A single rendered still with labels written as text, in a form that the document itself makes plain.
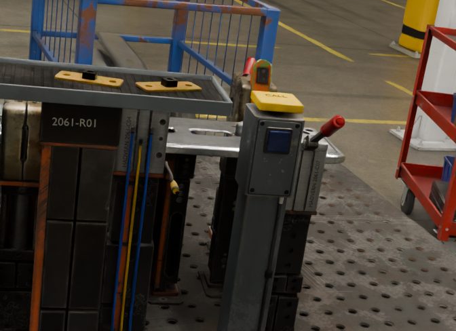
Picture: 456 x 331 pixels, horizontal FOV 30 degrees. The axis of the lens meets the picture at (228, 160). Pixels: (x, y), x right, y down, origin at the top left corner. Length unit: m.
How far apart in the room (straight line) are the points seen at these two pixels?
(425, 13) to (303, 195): 7.12
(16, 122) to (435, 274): 0.98
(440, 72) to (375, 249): 3.49
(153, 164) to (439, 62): 4.14
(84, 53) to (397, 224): 1.59
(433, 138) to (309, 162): 4.13
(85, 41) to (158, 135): 1.99
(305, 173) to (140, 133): 0.27
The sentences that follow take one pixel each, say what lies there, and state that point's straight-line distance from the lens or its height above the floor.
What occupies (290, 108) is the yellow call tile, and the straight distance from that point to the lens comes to 1.13.
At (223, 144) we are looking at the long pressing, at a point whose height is 1.00.
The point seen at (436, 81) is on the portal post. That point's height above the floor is 0.41.
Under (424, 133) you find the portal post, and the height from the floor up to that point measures 0.07.
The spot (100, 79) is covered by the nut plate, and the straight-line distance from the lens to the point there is 1.12.
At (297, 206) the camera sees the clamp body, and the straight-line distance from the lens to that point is 1.36.
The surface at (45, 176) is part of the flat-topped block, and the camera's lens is 1.11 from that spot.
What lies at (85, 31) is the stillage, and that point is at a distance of 3.24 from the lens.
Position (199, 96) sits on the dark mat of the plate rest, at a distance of 1.10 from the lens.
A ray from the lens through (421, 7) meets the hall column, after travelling 8.46.
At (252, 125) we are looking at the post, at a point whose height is 1.12.
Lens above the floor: 1.44
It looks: 19 degrees down
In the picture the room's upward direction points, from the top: 8 degrees clockwise
